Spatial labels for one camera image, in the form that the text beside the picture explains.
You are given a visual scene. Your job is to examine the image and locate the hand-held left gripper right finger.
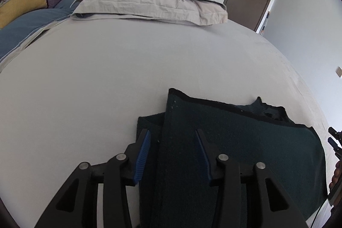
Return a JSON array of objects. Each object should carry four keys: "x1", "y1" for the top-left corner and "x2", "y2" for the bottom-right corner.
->
[{"x1": 195, "y1": 129, "x2": 308, "y2": 228}]

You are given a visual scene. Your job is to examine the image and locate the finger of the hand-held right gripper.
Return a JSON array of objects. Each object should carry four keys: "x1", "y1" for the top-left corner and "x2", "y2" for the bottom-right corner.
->
[{"x1": 327, "y1": 127, "x2": 342, "y2": 160}]

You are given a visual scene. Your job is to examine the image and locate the person's right hand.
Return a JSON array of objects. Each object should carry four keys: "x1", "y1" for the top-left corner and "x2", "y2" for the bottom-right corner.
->
[{"x1": 329, "y1": 162, "x2": 342, "y2": 191}]

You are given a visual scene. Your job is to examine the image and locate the dark green sweater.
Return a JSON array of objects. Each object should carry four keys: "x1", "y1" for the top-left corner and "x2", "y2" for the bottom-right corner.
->
[{"x1": 137, "y1": 88, "x2": 328, "y2": 228}]

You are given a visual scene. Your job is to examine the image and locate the blue pillow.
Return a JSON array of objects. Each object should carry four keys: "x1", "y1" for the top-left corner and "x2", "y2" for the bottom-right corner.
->
[{"x1": 0, "y1": 0, "x2": 81, "y2": 65}]

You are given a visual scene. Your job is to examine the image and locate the black cable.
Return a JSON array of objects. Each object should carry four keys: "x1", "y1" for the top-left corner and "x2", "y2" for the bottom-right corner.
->
[{"x1": 310, "y1": 199, "x2": 330, "y2": 228}]

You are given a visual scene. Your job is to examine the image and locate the bed with white sheet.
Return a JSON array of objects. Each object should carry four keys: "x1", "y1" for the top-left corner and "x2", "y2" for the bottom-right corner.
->
[{"x1": 0, "y1": 10, "x2": 332, "y2": 228}]

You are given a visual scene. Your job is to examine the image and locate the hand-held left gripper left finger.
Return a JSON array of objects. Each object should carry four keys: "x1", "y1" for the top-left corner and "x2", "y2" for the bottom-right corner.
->
[{"x1": 33, "y1": 129, "x2": 151, "y2": 228}]

